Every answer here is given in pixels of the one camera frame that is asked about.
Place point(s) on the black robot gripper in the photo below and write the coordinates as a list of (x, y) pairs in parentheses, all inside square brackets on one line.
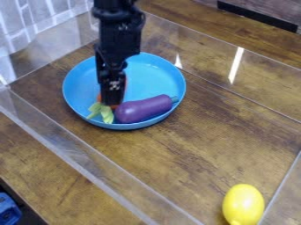
[(120, 24)]

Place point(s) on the orange toy carrot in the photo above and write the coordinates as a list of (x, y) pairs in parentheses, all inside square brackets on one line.
[(100, 110)]

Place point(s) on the blue plastic plate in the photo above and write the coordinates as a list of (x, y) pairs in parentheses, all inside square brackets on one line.
[(151, 77)]

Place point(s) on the purple toy eggplant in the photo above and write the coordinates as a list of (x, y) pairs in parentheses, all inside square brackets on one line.
[(139, 110)]

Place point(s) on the clear acrylic barrier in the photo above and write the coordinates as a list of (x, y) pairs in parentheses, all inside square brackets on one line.
[(162, 175)]

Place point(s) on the white checkered curtain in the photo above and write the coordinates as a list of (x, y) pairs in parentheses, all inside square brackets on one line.
[(27, 17)]

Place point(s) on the blue object at corner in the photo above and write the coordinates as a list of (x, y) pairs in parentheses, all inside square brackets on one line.
[(9, 211)]

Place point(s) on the yellow toy lemon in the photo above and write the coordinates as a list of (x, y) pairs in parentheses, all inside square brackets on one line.
[(242, 205)]

